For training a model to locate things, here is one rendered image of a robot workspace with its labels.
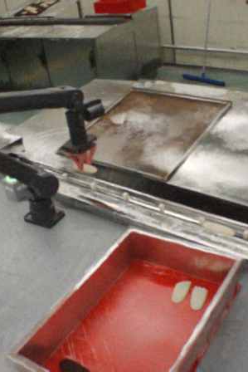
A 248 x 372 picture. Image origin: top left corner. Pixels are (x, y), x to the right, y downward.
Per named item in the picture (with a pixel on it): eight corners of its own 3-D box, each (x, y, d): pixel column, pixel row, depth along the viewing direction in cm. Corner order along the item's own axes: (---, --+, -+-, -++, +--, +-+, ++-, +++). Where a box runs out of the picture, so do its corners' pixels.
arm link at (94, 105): (56, 90, 132) (71, 95, 126) (86, 79, 137) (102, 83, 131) (64, 124, 138) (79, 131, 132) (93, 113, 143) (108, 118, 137)
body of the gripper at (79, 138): (98, 141, 140) (94, 120, 136) (77, 154, 134) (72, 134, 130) (84, 138, 144) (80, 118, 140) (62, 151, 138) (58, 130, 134)
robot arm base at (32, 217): (23, 221, 140) (51, 229, 134) (17, 201, 135) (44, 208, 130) (39, 207, 146) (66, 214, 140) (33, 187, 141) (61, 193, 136)
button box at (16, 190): (7, 204, 156) (-1, 179, 151) (23, 194, 161) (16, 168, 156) (21, 210, 152) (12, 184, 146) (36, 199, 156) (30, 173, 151)
